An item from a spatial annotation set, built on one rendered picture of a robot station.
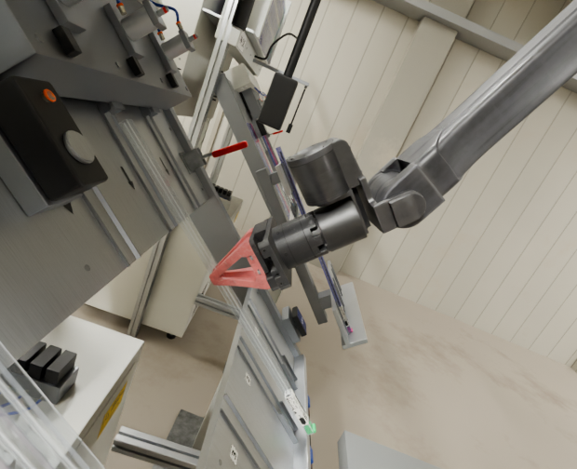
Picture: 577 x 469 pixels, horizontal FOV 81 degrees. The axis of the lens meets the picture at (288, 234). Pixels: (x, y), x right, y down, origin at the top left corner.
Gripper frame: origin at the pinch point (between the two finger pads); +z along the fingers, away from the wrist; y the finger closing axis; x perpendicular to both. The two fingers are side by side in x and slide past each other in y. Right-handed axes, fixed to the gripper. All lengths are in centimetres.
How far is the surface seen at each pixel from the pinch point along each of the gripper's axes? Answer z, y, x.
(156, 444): 46, -23, 42
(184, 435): 63, -52, 69
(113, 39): -3.8, 2.7, -27.7
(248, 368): 2.2, 1.9, 13.6
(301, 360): 0.7, -16.8, 29.3
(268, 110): -15.2, 8.1, -15.1
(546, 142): -216, -275, 98
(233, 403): 2.2, 9.4, 11.9
